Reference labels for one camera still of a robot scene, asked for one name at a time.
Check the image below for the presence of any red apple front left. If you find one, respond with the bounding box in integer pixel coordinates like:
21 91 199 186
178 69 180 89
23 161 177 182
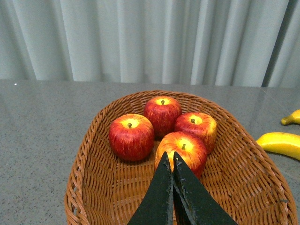
109 114 155 161

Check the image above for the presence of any red apple with yellow side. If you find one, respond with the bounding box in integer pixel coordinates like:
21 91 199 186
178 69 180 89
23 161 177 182
174 112 218 155

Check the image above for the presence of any red apple back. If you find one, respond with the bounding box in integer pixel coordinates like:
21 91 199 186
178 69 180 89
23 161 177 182
143 96 182 139

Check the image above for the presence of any yellow banana near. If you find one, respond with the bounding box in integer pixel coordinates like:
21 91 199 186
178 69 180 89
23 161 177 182
256 132 300 160

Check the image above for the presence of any yellow banana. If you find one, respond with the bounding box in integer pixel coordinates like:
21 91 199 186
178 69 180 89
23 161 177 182
281 109 300 126
256 132 300 160

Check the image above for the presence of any yellow banana far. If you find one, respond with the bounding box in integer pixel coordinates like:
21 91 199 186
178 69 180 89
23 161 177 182
281 109 300 126

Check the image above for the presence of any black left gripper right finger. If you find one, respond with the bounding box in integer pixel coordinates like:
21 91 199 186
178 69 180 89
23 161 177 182
173 152 237 225

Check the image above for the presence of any white pleated curtain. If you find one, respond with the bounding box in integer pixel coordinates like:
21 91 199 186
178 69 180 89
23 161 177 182
0 0 300 88

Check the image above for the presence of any brown wicker basket left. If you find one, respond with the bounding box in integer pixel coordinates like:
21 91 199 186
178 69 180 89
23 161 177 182
64 90 298 225

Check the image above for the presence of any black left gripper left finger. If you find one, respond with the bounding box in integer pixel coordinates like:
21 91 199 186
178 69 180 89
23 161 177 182
128 152 173 225

